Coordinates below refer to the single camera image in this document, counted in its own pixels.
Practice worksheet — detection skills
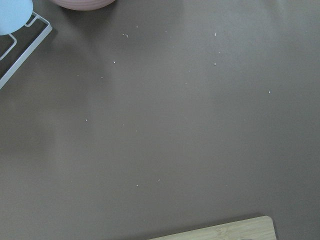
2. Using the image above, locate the pink bowl with ice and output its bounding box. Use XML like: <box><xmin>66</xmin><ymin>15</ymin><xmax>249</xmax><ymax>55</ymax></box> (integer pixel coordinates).
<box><xmin>51</xmin><ymin>0</ymin><xmax>115</xmax><ymax>11</ymax></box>

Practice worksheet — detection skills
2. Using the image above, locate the bamboo cutting board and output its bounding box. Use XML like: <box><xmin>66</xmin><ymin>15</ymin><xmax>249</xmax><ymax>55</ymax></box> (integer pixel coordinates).
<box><xmin>157</xmin><ymin>216</ymin><xmax>277</xmax><ymax>240</ymax></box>

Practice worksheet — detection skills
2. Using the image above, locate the white cup rack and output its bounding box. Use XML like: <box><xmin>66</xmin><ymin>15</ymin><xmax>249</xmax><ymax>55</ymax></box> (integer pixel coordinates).
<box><xmin>0</xmin><ymin>12</ymin><xmax>53</xmax><ymax>88</ymax></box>

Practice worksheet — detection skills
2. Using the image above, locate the light blue cup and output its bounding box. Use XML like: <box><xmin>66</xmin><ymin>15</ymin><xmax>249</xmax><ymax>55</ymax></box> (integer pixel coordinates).
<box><xmin>0</xmin><ymin>0</ymin><xmax>34</xmax><ymax>36</ymax></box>

